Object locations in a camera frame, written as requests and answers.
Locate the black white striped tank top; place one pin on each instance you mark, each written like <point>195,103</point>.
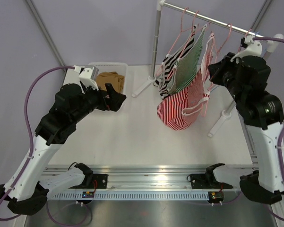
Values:
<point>167,65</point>

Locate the red white striped tank top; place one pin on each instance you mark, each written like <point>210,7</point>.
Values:
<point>180,110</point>

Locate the blue wire hanger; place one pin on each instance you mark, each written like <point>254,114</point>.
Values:
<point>212,68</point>

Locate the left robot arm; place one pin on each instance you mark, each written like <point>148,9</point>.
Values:
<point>25,193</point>

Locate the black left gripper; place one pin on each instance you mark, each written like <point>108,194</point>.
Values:
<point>112,103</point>

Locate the white slotted cable duct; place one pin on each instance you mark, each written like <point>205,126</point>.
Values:
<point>133,196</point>

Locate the pink wire hanger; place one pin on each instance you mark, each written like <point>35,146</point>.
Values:
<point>246,40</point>

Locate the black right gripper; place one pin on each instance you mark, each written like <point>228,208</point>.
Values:
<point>218,69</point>

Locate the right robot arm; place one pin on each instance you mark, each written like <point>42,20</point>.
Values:
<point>246,80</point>

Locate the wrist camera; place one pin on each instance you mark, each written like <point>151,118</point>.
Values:
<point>87,77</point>
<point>254,49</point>

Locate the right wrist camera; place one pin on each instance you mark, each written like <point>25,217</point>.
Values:
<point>254,49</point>

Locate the green white striped tank top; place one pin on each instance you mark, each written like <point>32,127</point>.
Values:
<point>186,67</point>

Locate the tan tank top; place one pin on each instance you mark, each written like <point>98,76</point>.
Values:
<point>113,78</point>

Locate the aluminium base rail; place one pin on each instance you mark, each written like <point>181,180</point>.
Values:
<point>153,178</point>

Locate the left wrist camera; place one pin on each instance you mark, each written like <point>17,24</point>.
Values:
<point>87,77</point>

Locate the white plastic basket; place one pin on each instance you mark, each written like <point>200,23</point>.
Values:
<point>119,67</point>

